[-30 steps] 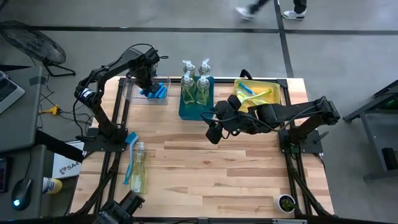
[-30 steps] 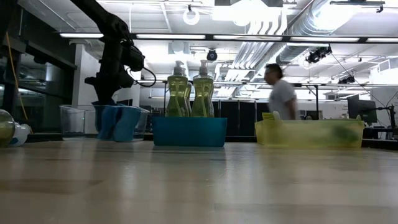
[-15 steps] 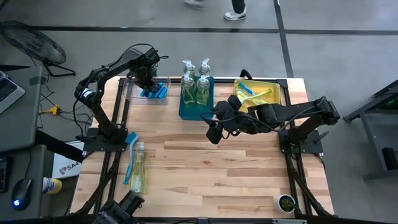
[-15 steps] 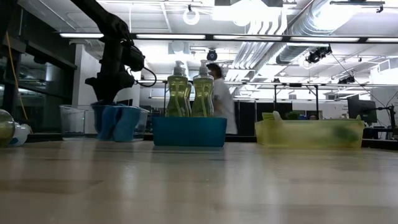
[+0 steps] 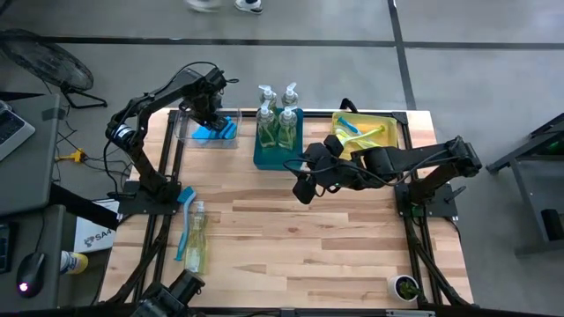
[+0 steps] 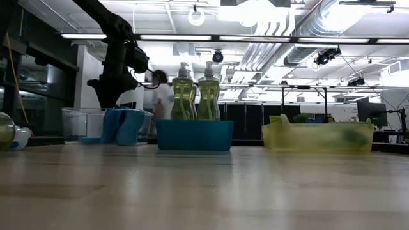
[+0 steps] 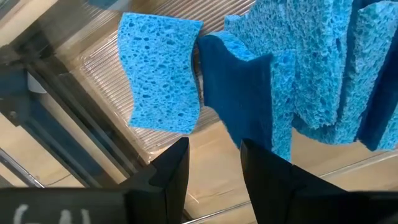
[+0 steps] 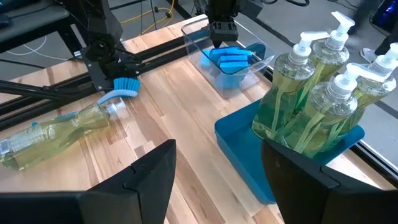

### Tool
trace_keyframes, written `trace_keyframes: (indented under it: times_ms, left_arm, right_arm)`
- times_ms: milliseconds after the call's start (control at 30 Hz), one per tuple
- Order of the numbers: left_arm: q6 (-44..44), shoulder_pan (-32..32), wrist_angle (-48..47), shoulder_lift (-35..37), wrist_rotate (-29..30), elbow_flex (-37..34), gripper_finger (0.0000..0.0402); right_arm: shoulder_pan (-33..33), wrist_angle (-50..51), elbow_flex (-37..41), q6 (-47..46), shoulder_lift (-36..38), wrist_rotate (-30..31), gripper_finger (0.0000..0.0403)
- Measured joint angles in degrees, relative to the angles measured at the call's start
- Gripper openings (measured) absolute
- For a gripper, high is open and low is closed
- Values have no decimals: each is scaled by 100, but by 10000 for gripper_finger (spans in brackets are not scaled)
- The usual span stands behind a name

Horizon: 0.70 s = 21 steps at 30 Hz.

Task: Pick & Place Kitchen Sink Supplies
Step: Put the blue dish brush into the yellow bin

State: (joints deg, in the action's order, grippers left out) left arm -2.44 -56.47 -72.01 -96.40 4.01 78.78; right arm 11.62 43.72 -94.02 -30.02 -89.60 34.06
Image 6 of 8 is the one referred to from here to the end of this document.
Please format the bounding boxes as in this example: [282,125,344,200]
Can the long ceiling light bar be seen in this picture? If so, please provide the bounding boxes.
[60,33,409,45]

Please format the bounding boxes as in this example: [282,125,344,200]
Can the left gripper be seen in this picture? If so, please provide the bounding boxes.
[86,41,141,109]

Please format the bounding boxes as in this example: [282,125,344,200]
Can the small black hanging rig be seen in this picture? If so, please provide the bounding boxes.
[347,77,366,87]

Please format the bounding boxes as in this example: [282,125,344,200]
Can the thin yellow cable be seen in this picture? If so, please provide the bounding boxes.
[5,31,30,125]

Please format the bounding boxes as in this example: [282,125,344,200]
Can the clear plastic bin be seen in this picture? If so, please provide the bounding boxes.
[61,107,155,145]

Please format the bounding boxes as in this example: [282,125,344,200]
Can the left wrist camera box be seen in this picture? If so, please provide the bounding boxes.
[126,47,150,73]

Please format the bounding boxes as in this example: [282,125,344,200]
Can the clear green soap pump bottle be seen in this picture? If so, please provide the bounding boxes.
[0,111,33,153]
[170,62,195,121]
[197,61,221,121]

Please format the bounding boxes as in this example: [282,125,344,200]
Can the black metal table frame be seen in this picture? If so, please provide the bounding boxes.
[27,135,409,155]

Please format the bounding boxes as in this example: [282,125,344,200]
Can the dark metal shelving rack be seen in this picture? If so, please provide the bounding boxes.
[0,0,81,144]

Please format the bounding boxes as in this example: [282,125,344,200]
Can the yellow translucent plastic bin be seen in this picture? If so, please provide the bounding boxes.
[261,120,375,153]

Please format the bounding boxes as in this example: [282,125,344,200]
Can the round ceiling lamp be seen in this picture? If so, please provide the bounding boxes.
[187,6,206,27]

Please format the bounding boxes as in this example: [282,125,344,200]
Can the black computer monitor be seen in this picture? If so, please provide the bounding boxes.
[357,97,389,128]

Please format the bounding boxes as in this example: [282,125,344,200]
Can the black partition panels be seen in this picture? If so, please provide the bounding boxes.
[219,102,302,141]

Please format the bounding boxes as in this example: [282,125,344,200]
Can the black hanging camera rig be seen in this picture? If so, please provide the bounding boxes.
[314,46,342,66]

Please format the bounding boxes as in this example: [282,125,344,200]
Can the silver ventilation duct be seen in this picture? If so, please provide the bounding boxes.
[282,0,368,67]

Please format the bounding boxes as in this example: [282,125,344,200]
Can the teal plastic bin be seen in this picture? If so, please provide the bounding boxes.
[155,119,234,151]

